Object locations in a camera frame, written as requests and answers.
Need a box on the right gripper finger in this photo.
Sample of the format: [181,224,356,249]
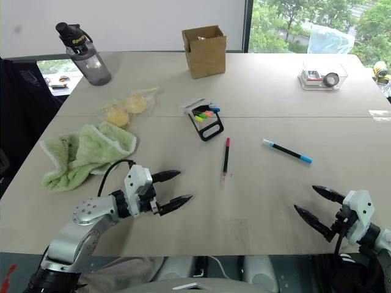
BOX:
[312,184,346,203]
[293,204,336,243]

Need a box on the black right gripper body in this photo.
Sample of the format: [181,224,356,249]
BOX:
[331,204,357,238]

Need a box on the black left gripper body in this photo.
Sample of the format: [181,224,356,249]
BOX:
[137,183,162,217]

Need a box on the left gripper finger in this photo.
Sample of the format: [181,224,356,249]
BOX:
[151,170,182,184]
[158,194,194,217]

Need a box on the light blue black pen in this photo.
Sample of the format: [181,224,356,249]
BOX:
[262,138,313,166]

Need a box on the highlighter pack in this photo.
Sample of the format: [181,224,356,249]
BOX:
[181,98,225,142]

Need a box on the pink black pen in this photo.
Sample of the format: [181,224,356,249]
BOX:
[222,137,231,183]

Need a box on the brown cardboard box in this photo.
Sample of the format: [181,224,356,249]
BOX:
[181,24,228,80]

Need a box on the grey fabric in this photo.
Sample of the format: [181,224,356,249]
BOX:
[81,256,161,293]

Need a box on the yellow bread bun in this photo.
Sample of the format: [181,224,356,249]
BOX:
[104,109,130,127]
[125,95,148,115]

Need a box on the clear plastic bread bag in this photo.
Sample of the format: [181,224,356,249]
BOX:
[96,85,161,128]

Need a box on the green towel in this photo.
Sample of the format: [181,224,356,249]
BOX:
[39,121,139,194]

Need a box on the black tape roll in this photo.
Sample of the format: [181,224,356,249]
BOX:
[324,72,340,87]

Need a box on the grey sport water bottle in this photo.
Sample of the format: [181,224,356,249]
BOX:
[55,21,112,87]

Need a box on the yellow black object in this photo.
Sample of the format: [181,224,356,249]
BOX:
[373,60,390,84]

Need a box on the light blue plastic bag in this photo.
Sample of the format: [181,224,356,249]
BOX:
[307,24,357,56]

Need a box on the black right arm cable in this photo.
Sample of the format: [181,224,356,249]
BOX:
[334,219,351,261]

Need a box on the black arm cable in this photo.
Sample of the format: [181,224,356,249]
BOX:
[334,219,351,261]
[97,159,136,198]

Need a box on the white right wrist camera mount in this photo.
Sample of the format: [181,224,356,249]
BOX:
[341,189,375,245]

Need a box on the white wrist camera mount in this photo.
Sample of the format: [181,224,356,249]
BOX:
[123,164,153,216]
[341,189,375,245]

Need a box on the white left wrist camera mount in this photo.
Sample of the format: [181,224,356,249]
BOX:
[123,164,153,216]

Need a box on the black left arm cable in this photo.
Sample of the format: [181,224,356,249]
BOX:
[97,159,136,198]

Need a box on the white cable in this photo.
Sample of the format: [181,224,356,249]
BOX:
[206,255,233,280]

